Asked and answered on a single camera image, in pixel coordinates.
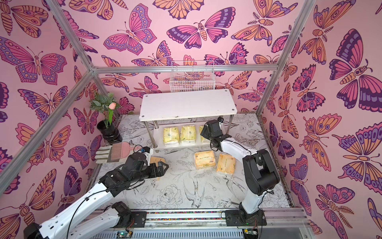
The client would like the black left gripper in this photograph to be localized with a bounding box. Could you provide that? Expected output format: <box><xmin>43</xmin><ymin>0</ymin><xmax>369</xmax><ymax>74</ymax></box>
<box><xmin>131</xmin><ymin>161</ymin><xmax>170</xmax><ymax>184</ymax></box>

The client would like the yellow green tissue pack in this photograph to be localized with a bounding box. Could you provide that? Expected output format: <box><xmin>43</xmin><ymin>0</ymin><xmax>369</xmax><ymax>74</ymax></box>
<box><xmin>180</xmin><ymin>124</ymin><xmax>197</xmax><ymax>145</ymax></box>
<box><xmin>163</xmin><ymin>126</ymin><xmax>180</xmax><ymax>146</ymax></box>
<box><xmin>199</xmin><ymin>125</ymin><xmax>210</xmax><ymax>144</ymax></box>

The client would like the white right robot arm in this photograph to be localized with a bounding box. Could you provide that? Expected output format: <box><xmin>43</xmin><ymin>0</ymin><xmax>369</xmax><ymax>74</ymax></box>
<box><xmin>201</xmin><ymin>119</ymin><xmax>280</xmax><ymax>221</ymax></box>

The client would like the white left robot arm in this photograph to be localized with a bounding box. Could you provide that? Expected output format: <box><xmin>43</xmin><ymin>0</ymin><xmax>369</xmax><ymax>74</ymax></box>
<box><xmin>23</xmin><ymin>152</ymin><xmax>169</xmax><ymax>239</ymax></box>

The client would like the orange tissue pack left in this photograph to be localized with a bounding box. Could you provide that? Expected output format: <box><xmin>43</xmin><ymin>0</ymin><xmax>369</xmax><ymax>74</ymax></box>
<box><xmin>149</xmin><ymin>156</ymin><xmax>166</xmax><ymax>179</ymax></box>

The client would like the orange tissue pack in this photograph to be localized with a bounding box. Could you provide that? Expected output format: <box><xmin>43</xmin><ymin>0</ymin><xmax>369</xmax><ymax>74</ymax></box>
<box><xmin>194</xmin><ymin>150</ymin><xmax>216</xmax><ymax>169</ymax></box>
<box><xmin>149</xmin><ymin>156</ymin><xmax>166</xmax><ymax>179</ymax></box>
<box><xmin>216</xmin><ymin>153</ymin><xmax>236</xmax><ymax>175</ymax></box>

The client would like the orange tissue pack middle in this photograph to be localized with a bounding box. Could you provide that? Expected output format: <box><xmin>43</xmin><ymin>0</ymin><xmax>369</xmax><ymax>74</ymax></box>
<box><xmin>194</xmin><ymin>150</ymin><xmax>216</xmax><ymax>169</ymax></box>

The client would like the white two-tier shelf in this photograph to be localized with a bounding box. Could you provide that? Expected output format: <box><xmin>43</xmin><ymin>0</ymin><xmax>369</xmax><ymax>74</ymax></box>
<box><xmin>139</xmin><ymin>90</ymin><xmax>237</xmax><ymax>150</ymax></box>

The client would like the orange tissue pack right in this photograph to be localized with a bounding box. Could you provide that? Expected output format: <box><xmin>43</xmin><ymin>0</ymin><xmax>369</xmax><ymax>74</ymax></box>
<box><xmin>216</xmin><ymin>153</ymin><xmax>236</xmax><ymax>175</ymax></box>

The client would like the pink dust brush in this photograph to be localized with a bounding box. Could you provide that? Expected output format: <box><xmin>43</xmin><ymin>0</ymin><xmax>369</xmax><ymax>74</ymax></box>
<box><xmin>95</xmin><ymin>142</ymin><xmax>140</xmax><ymax>164</ymax></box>

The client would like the black vase with artificial plant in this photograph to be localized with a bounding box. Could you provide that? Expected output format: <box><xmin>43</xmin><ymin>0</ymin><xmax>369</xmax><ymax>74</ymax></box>
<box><xmin>90</xmin><ymin>93</ymin><xmax>122</xmax><ymax>144</ymax></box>

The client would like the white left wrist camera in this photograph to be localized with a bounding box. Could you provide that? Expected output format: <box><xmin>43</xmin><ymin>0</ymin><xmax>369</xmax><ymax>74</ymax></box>
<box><xmin>139</xmin><ymin>146</ymin><xmax>154</xmax><ymax>156</ymax></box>

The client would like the white wire basket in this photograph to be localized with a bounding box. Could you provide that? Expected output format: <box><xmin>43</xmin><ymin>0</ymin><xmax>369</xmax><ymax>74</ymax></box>
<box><xmin>168</xmin><ymin>60</ymin><xmax>216</xmax><ymax>93</ymax></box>

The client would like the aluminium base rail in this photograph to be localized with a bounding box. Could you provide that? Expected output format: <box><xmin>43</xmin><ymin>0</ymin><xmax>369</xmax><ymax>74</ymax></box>
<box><xmin>59</xmin><ymin>208</ymin><xmax>314</xmax><ymax>239</ymax></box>

